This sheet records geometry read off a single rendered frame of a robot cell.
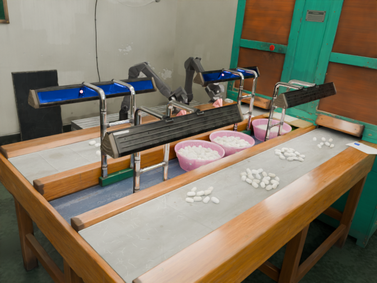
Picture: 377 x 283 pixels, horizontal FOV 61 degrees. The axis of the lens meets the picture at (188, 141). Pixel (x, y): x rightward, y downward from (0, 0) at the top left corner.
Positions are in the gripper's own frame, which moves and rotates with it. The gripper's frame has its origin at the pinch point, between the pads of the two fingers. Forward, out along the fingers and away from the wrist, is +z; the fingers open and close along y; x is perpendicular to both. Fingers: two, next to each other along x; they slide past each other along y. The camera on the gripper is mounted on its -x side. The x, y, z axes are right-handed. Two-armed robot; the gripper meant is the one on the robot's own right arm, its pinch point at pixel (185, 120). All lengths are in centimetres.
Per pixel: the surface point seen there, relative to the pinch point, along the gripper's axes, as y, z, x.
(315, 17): 74, -15, -81
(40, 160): -97, 2, 1
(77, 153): -79, 4, -1
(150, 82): -43, -10, -34
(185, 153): -34.1, 28.0, -21.2
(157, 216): -82, 54, -43
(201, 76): -4.0, -10.2, -34.7
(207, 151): -22.6, 32.4, -24.5
